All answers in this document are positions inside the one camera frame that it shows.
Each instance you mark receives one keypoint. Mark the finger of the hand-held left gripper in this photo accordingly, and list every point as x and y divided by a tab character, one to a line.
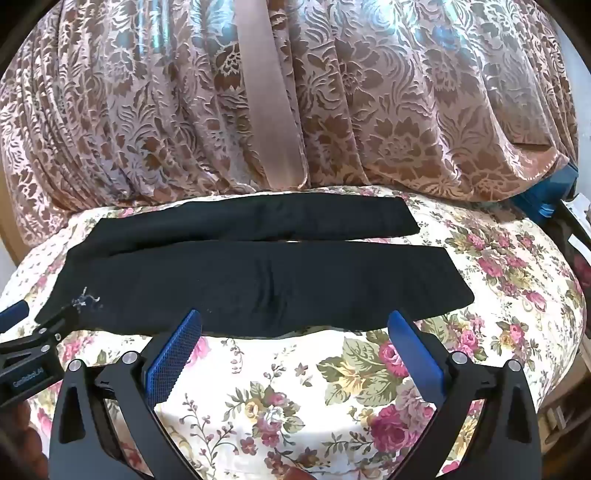
53	328
14	314

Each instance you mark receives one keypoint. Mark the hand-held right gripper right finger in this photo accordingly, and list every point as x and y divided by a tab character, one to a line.
415	357

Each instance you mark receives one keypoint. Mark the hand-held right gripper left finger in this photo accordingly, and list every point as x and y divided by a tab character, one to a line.
173	357

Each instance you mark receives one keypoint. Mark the floral bed sheet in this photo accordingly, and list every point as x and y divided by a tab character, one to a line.
323	392

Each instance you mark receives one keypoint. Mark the dark object with white labels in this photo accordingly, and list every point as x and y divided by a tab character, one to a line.
572	267

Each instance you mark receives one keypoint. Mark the blue box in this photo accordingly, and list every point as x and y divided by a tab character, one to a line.
545	203

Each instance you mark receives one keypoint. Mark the brown patterned curtain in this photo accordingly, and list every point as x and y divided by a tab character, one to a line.
415	115

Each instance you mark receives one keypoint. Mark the plain pink curtain band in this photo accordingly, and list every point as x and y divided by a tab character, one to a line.
270	92

